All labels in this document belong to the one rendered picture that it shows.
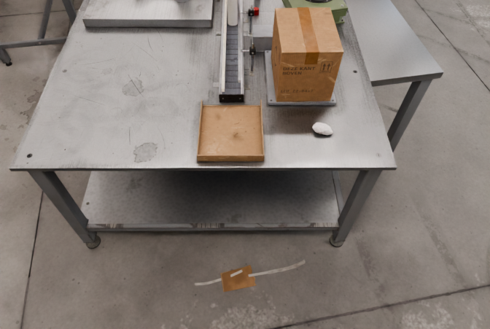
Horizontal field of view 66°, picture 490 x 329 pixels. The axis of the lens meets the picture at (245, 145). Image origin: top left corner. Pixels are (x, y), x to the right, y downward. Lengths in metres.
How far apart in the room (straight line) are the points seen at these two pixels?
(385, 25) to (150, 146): 1.42
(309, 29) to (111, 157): 0.94
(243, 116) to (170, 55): 0.54
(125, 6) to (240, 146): 1.11
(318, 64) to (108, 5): 1.24
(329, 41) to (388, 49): 0.60
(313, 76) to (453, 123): 1.71
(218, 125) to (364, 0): 1.26
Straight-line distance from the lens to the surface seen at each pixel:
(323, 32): 1.62
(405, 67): 2.03
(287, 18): 1.67
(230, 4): 1.96
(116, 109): 1.74
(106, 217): 2.16
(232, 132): 1.57
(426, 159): 2.81
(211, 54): 1.94
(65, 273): 2.35
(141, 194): 2.18
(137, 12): 2.19
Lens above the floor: 2.04
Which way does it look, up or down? 52 degrees down
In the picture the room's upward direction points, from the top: 1 degrees clockwise
